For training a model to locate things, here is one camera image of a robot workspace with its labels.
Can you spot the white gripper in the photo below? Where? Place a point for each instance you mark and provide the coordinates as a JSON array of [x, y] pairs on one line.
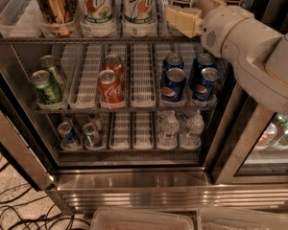
[[218, 28]]

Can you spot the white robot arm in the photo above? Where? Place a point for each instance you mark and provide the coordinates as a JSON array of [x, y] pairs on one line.
[[257, 53]]

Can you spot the right 7up bottle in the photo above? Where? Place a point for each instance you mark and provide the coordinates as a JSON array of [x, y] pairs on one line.
[[138, 12]]

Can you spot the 7up bottle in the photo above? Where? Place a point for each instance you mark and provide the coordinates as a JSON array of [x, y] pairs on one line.
[[97, 12], [138, 12]]

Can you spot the left 7up bottle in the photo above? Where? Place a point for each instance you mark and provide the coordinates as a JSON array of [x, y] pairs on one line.
[[97, 12]]

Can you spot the right clear water bottle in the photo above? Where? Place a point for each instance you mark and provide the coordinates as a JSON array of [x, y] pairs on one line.
[[191, 136]]

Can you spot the clear water bottle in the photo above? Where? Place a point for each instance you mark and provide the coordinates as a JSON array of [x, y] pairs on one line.
[[169, 129], [191, 136]]

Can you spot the left clear water bottle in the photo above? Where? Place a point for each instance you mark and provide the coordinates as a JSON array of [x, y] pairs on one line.
[[169, 129]]

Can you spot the stainless steel fridge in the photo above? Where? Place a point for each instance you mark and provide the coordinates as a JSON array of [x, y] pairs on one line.
[[241, 162]]

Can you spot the empty clear shelf tray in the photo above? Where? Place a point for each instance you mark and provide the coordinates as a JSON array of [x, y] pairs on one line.
[[20, 19]]

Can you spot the open steel fridge door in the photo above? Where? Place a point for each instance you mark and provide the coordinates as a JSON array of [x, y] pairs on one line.
[[16, 151]]

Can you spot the rear right pepsi can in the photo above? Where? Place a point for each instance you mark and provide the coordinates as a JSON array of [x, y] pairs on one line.
[[199, 63]]

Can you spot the pepsi can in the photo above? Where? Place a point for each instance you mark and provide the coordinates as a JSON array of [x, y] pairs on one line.
[[172, 60], [205, 84], [199, 63], [173, 86]]

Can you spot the rear left pepsi can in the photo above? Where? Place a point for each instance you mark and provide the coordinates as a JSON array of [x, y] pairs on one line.
[[172, 60]]

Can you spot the front right pepsi can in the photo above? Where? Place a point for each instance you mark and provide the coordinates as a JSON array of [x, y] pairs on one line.
[[205, 84]]

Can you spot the front left pepsi can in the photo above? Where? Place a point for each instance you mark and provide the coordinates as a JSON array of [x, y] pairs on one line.
[[173, 86]]

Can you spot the rear red cola can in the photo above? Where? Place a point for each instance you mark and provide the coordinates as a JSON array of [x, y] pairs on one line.
[[115, 63]]

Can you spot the red cola can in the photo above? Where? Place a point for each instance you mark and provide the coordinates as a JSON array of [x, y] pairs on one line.
[[115, 63], [110, 87]]

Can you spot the front red cola can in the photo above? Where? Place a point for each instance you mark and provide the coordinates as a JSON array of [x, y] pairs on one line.
[[110, 87]]

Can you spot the gold tall can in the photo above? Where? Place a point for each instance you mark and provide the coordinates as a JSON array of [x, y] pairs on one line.
[[58, 13]]

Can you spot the rear green can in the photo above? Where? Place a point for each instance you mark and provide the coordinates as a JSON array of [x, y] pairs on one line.
[[52, 65]]

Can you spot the green can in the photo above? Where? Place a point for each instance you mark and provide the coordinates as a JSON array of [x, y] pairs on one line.
[[46, 87], [52, 65]]

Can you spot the right blue silver can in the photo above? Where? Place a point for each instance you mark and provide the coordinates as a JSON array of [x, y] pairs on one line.
[[92, 136]]

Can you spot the blue silver can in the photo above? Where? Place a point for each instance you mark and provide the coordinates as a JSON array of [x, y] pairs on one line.
[[69, 135], [92, 136]]

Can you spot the front green can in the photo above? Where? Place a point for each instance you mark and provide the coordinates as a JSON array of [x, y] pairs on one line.
[[46, 87]]

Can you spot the left blue silver can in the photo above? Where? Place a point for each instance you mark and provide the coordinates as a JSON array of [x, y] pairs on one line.
[[69, 135]]

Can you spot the right clear plastic bin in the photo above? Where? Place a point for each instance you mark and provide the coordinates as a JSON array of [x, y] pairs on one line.
[[221, 218]]

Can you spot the clear plastic bin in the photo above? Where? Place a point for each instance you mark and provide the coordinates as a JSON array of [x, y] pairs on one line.
[[124, 219], [221, 218]]

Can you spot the left clear plastic bin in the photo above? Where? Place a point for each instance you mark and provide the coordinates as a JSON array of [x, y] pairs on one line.
[[124, 219]]

